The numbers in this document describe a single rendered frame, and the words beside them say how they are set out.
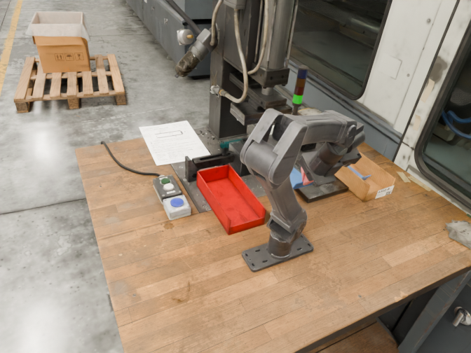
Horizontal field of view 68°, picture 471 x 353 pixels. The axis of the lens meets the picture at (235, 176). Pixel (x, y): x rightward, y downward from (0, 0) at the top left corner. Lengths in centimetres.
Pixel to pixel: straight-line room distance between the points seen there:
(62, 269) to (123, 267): 128
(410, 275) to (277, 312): 39
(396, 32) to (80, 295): 192
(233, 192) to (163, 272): 37
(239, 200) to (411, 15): 95
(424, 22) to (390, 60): 19
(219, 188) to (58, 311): 119
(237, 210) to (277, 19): 57
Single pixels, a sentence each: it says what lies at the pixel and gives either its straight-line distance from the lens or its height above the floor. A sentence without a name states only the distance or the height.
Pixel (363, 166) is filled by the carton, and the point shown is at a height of 93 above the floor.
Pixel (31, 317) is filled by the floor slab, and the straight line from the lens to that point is 209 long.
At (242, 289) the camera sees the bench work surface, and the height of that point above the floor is 90.
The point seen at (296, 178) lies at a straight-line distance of 111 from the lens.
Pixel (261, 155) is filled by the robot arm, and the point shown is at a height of 127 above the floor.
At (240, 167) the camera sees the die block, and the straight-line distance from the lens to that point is 122.
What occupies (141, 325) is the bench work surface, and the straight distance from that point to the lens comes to 86.
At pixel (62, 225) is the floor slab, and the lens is 248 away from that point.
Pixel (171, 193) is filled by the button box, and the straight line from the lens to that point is 111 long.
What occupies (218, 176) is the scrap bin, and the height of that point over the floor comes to 92.
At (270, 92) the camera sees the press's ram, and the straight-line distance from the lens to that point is 117.
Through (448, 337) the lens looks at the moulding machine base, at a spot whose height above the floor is 37.
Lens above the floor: 163
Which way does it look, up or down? 36 degrees down
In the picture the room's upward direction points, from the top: 5 degrees clockwise
